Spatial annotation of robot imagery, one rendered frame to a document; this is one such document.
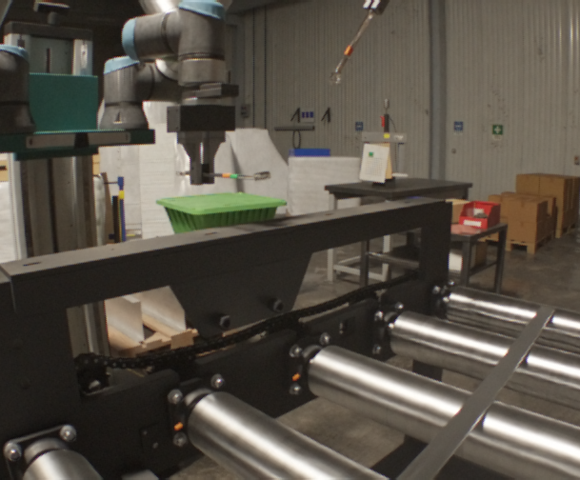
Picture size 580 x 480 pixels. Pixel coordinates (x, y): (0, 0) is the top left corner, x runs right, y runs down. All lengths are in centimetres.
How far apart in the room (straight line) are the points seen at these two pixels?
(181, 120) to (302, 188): 684
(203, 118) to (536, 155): 1052
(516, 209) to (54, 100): 565
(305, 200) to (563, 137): 591
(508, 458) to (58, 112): 167
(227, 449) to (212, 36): 71
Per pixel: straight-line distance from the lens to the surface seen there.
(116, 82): 184
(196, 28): 94
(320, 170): 773
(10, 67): 161
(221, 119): 96
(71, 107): 187
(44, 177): 191
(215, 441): 81
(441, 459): 71
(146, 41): 101
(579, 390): 108
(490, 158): 1162
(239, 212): 355
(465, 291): 148
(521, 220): 652
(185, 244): 83
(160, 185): 463
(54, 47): 196
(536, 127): 1125
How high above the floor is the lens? 134
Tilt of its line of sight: 12 degrees down
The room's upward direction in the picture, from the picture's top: straight up
